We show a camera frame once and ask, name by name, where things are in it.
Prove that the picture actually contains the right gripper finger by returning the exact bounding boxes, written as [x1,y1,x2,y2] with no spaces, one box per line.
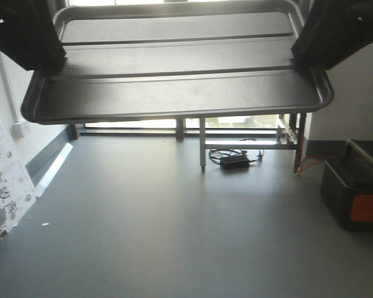
[291,1,373,70]

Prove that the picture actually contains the white printed board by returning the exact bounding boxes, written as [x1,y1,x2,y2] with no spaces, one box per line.
[0,115,36,236]

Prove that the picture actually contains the grey metal table frame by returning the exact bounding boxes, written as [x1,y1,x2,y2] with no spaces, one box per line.
[198,113,308,175]

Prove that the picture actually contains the black orange power station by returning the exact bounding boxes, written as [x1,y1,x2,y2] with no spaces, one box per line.
[320,139,373,232]

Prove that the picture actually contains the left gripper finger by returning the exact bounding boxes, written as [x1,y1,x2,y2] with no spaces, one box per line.
[0,1,66,73]

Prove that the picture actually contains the small silver ribbed tray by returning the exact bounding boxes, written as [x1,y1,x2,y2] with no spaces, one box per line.
[21,1,334,124]

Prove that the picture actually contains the black power adapter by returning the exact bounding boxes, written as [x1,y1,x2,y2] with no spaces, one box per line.
[208,148,265,171]

